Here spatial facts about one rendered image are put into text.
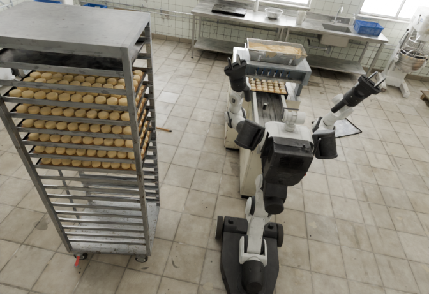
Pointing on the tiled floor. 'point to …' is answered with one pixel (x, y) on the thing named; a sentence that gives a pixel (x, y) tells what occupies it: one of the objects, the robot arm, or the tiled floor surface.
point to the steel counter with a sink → (331, 23)
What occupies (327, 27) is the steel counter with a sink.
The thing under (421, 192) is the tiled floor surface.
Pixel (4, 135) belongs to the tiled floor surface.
